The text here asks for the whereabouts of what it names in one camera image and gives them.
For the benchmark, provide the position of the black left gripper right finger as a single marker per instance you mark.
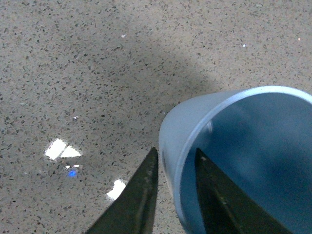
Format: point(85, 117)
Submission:
point(227, 209)

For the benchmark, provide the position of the blue cup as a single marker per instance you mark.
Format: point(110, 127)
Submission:
point(260, 137)

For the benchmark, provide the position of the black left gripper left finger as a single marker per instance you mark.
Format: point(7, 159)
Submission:
point(133, 211)

